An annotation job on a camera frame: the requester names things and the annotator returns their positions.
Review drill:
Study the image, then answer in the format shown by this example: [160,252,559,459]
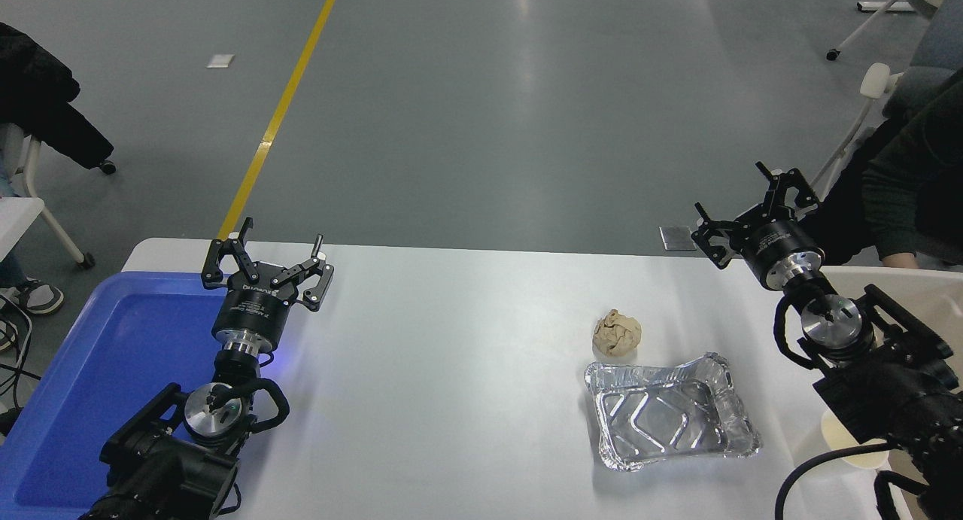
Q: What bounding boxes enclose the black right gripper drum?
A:
[740,216,822,287]

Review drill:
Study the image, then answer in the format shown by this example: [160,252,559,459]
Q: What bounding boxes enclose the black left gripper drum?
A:
[212,274,299,347]

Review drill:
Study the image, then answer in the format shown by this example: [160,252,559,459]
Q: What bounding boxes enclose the white paper cup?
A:
[791,409,891,482]

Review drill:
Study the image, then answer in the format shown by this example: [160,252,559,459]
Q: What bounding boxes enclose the person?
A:
[797,68,963,269]
[0,22,116,352]

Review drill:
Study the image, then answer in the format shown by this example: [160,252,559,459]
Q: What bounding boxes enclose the crumpled tan paper ball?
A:
[592,309,643,359]

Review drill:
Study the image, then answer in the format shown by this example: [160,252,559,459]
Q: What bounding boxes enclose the blue plastic tray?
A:
[0,271,231,520]

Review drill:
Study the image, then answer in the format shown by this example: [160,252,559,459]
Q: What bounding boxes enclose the large pale bin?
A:
[801,266,963,520]

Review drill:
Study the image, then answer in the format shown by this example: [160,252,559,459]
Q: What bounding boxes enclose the silver foil tray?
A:
[584,352,763,473]

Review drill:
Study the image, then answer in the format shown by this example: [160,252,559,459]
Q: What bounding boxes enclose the white chair base with caster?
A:
[826,0,950,62]

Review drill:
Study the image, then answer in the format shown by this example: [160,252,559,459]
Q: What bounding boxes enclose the small white side table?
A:
[0,196,47,263]

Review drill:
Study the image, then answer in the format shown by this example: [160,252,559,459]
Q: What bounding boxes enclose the grey chair with white frame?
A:
[811,0,963,199]

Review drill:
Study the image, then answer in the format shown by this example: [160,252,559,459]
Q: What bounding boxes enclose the black floor cables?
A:
[0,290,35,415]

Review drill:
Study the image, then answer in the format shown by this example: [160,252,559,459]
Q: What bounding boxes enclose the white frame chair with casters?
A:
[0,125,97,271]

